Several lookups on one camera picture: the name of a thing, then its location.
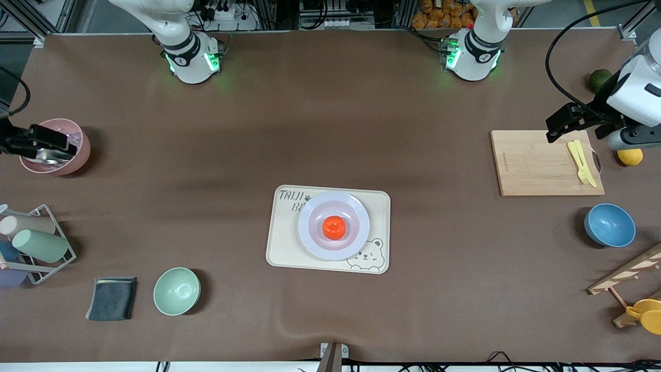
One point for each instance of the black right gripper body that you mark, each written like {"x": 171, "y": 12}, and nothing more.
{"x": 6, "y": 140}

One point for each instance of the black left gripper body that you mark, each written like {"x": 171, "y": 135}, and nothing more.
{"x": 598, "y": 117}

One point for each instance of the lavender round plate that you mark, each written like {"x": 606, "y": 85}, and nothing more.
{"x": 356, "y": 243}

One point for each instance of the orange mandarin fruit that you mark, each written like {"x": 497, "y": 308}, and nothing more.
{"x": 334, "y": 228}

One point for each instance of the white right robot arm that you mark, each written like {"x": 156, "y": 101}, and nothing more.
{"x": 191, "y": 57}

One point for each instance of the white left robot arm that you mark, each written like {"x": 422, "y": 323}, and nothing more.
{"x": 477, "y": 54}

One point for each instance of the shiny metal ladle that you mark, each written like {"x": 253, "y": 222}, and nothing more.
{"x": 51, "y": 161}

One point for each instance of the pink bowl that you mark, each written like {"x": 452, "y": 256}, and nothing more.
{"x": 80, "y": 155}

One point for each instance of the dark green avocado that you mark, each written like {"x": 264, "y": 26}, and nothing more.
{"x": 599, "y": 80}

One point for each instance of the yellow plastic knife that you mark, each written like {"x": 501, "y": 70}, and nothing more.
{"x": 584, "y": 155}

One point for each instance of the yellow plastic fork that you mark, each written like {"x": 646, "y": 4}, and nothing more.
{"x": 580, "y": 168}

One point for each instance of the yellow lemon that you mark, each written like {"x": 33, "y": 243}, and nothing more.
{"x": 630, "y": 157}

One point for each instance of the wooden cutting board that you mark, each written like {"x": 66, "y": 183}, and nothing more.
{"x": 521, "y": 175}

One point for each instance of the beige cup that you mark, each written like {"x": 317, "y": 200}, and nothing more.
{"x": 28, "y": 225}

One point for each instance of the mint green cup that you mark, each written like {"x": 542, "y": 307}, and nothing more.
{"x": 41, "y": 246}

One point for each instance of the blue bowl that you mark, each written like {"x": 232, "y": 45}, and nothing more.
{"x": 610, "y": 226}

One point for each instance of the blue cup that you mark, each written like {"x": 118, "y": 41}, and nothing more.
{"x": 8, "y": 251}

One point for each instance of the purple cup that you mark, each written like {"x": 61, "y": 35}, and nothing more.
{"x": 10, "y": 279}

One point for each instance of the wooden peg rack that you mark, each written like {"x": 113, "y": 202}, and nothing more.
{"x": 627, "y": 271}

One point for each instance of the dark grey folded cloth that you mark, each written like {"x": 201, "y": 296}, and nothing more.
{"x": 111, "y": 299}

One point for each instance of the bag of orange buns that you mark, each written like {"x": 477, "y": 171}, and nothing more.
{"x": 444, "y": 14}

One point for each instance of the mint green bowl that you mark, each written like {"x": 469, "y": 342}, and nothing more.
{"x": 176, "y": 292}

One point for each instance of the yellow mug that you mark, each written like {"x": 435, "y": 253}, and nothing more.
{"x": 649, "y": 316}

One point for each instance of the white power strip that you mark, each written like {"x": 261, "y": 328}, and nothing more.
{"x": 232, "y": 18}

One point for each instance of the cream bear print tray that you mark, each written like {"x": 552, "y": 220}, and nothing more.
{"x": 286, "y": 248}

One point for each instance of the metal table edge bracket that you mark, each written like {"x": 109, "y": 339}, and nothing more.
{"x": 333, "y": 354}

